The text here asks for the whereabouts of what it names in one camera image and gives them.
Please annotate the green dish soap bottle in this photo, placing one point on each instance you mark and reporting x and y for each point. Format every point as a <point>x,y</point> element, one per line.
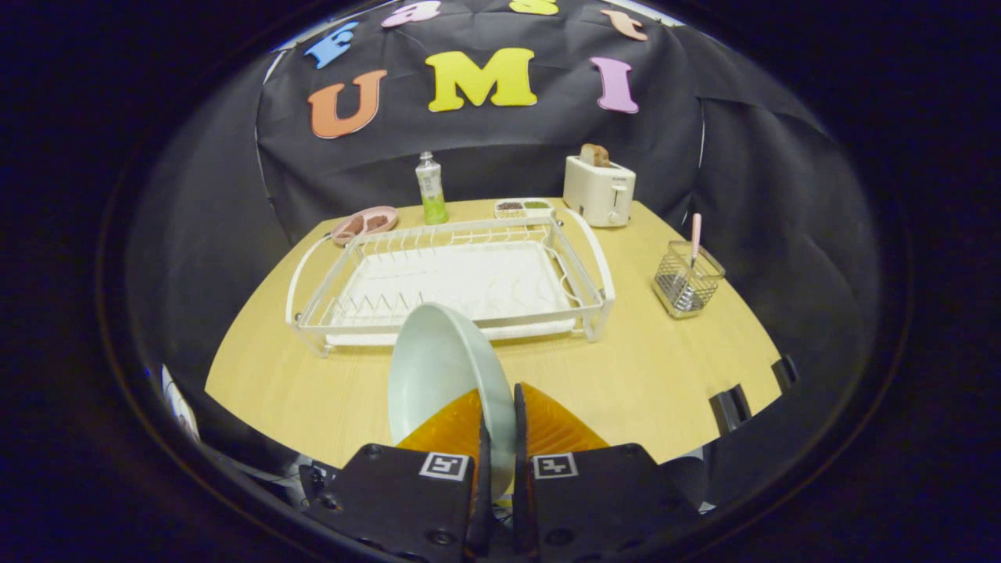
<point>430,188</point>

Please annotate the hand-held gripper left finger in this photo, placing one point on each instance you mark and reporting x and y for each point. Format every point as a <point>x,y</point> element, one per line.
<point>483,500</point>

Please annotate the pink plate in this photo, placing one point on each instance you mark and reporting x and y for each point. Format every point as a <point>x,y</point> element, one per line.
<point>338,233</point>

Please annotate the small white divided dish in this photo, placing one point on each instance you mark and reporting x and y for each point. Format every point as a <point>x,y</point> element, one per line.
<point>524,213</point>

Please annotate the light green plate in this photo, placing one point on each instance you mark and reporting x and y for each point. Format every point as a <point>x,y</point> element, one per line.
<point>438,367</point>

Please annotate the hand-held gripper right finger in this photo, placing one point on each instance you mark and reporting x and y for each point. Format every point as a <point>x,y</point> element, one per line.
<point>522,485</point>

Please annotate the white toaster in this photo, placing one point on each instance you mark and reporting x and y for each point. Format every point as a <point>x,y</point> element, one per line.
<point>594,195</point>

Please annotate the brown toast slice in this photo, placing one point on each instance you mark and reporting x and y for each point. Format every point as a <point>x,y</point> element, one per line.
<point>594,155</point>

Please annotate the brown food piece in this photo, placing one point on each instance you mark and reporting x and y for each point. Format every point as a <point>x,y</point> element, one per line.
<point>377,222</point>
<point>353,227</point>

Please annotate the black backdrop cloth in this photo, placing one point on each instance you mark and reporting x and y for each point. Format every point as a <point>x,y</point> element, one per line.
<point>500,148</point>

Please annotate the black table clamp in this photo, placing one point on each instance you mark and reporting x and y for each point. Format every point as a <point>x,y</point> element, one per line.
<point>731,408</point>
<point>786,374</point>

